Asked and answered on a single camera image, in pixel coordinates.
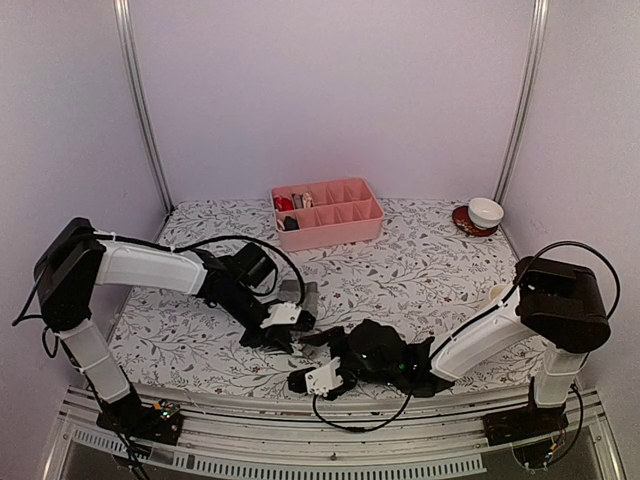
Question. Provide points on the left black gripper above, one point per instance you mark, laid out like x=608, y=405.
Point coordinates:
x=277, y=336

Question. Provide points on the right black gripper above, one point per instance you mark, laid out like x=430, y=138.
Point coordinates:
x=335, y=338

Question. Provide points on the grey boxer briefs lettered band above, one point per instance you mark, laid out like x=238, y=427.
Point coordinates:
x=289, y=291

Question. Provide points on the grey underwear cream waistband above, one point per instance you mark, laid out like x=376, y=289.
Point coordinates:
x=302, y=200

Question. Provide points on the pink divided organizer box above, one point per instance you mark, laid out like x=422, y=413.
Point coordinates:
x=345, y=211

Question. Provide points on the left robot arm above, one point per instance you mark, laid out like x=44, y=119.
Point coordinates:
x=81, y=258

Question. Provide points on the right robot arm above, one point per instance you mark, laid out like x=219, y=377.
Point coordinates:
x=558, y=301

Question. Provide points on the dark rolled cloth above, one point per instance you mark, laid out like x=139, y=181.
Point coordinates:
x=290, y=223

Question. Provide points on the floral table cloth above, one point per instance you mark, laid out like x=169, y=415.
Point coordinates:
x=422, y=276

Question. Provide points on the red rolled cloth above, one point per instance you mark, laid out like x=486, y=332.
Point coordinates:
x=283, y=204

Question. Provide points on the cream ceramic mug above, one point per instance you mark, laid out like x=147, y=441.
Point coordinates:
x=497, y=291

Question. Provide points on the red patterned saucer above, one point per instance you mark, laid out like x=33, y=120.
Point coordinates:
x=462, y=221

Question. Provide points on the white small bowl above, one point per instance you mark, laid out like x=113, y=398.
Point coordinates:
x=484, y=213

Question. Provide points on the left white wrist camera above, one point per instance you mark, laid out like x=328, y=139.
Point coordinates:
x=281, y=314

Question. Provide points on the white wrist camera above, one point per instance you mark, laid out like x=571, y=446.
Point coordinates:
x=281, y=314
x=316, y=381

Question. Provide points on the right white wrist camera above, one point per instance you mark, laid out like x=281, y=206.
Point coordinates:
x=316, y=381

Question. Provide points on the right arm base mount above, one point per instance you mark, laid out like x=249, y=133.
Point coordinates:
x=523, y=423

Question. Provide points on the right aluminium frame post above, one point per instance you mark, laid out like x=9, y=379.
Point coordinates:
x=533, y=57

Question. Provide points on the aluminium frame post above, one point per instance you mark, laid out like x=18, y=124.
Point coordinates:
x=125, y=29
x=533, y=57

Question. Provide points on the left aluminium frame post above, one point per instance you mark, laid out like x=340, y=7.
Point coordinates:
x=125, y=29

